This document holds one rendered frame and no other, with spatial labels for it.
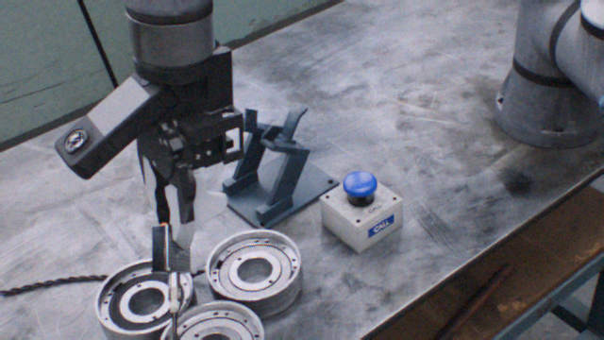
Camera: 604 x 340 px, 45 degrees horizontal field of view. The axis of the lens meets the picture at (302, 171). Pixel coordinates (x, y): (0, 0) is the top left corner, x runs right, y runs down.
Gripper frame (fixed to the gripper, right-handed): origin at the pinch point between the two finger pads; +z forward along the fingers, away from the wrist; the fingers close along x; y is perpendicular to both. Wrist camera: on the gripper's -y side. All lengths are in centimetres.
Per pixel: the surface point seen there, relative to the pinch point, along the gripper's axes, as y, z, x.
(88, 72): 47, 63, 156
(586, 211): 72, 25, -7
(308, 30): 47, 4, 39
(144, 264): -1.7, 6.6, 3.8
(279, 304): 7.2, 6.7, -9.8
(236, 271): 5.9, 6.1, -3.4
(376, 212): 22.2, 2.3, -7.6
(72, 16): 45, 44, 156
